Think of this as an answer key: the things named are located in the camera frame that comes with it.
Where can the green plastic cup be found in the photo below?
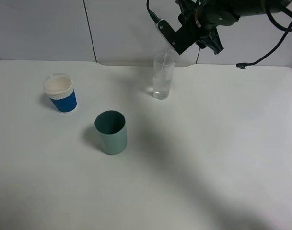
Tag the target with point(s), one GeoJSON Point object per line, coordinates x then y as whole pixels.
{"type": "Point", "coordinates": [112, 130]}

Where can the tall clear glass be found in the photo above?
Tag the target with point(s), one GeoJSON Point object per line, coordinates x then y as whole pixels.
{"type": "Point", "coordinates": [163, 68]}

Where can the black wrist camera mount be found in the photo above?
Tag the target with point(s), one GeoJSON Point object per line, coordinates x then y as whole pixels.
{"type": "Point", "coordinates": [182, 39]}

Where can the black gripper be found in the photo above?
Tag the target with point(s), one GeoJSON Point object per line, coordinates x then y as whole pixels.
{"type": "Point", "coordinates": [208, 14]}

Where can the blue white paper cup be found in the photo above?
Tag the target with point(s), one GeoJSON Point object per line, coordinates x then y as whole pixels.
{"type": "Point", "coordinates": [59, 89]}

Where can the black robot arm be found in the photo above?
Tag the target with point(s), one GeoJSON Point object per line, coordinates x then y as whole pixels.
{"type": "Point", "coordinates": [276, 11]}

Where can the clear bottle green label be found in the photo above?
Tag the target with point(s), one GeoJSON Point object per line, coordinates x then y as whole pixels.
{"type": "Point", "coordinates": [168, 49]}

